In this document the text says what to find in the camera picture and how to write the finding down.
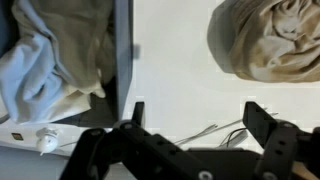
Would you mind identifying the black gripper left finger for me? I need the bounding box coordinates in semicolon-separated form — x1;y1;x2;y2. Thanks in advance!
59;101;214;180

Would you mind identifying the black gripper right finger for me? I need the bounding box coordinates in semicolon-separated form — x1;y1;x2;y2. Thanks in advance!
242;101;320;180

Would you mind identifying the dark grey rectangular box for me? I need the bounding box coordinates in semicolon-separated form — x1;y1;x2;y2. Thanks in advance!
0;0;135;128

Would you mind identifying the white cloth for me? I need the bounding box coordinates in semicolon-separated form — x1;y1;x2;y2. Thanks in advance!
0;0;116;125

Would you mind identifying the small white round gadget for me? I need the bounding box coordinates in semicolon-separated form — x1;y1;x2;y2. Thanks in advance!
34;127;61;156

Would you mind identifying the brown crumpled cloth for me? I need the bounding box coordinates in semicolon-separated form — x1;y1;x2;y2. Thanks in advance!
207;0;320;84

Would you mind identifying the small dark square tag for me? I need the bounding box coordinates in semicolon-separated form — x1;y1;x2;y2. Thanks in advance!
10;132;25;141

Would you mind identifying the thin black cable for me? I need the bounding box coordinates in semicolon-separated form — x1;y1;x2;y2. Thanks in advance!
218;127;249;149

